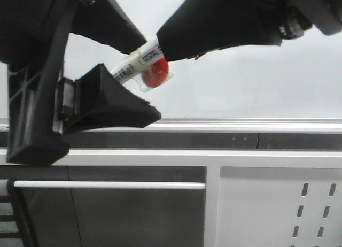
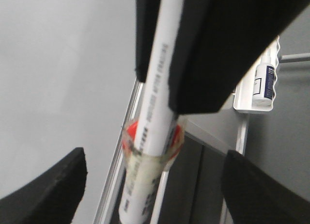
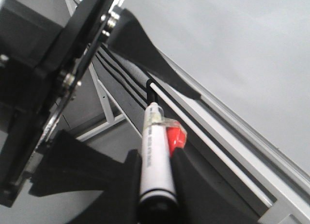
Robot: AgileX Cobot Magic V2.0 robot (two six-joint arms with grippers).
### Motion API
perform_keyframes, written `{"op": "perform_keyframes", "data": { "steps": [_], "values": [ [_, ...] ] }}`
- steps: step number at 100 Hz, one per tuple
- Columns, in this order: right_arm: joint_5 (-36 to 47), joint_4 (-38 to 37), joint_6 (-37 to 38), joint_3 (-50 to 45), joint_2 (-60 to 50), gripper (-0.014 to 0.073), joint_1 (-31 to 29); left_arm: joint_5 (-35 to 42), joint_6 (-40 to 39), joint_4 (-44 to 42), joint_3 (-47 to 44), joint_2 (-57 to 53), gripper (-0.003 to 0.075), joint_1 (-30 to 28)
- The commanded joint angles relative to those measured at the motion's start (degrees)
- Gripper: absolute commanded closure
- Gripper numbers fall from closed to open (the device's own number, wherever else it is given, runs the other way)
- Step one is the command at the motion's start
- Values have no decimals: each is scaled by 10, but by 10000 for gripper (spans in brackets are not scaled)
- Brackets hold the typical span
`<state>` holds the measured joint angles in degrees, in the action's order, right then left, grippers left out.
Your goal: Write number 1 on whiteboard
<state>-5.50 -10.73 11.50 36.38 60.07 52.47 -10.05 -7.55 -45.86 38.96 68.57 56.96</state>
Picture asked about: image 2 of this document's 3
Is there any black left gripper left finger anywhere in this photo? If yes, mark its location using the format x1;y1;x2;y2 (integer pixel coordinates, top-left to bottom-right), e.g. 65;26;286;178
0;147;87;224

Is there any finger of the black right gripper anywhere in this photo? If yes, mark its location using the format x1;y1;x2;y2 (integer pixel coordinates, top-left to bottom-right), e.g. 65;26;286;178
169;0;310;114
135;0;160;83

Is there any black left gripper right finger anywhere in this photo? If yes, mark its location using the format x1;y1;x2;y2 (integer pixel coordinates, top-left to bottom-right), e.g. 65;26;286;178
221;150;310;224

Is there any white whiteboard marker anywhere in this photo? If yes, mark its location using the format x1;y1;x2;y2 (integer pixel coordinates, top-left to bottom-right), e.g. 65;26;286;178
119;0;184;224

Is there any red round magnet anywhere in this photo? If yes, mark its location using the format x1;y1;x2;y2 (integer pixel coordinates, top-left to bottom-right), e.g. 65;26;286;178
122;119;184;171

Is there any white spray bottle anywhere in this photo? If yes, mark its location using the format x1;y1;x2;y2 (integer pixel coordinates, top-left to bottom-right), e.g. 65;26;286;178
252;48;276;107

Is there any white horizontal rod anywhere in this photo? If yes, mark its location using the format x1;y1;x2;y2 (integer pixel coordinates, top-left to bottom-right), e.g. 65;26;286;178
279;53;310;64

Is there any white wire tray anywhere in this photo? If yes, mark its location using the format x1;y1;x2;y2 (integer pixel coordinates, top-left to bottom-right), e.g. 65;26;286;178
233;36;280;114

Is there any whiteboard with aluminium frame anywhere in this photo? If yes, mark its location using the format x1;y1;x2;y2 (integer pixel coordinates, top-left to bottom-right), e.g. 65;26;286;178
0;0;136;224

